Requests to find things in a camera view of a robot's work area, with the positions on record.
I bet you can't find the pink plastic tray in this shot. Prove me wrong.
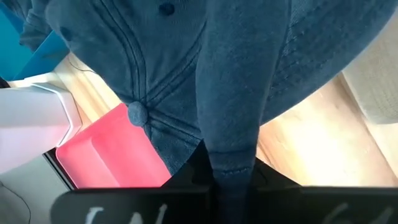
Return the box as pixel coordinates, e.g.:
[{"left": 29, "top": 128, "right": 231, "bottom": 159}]
[{"left": 55, "top": 102, "right": 172, "bottom": 190}]

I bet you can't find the white plastic bin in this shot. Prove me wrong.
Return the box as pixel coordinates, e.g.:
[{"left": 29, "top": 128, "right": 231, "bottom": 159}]
[{"left": 0, "top": 73, "right": 83, "bottom": 175}]

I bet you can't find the blue plastic bin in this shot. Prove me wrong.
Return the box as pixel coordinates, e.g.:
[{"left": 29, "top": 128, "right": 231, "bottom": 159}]
[{"left": 0, "top": 2, "right": 71, "bottom": 82}]

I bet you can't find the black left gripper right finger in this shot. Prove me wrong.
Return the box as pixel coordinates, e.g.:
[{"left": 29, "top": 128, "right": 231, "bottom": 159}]
[{"left": 251, "top": 157, "right": 301, "bottom": 189}]

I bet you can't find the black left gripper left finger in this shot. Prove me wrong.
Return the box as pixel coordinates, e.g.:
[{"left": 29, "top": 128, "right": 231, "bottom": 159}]
[{"left": 161, "top": 139, "right": 216, "bottom": 189}]

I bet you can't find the blue denim cap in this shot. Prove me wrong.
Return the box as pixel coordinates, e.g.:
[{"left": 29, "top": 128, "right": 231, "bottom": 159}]
[{"left": 1, "top": 0, "right": 398, "bottom": 224}]

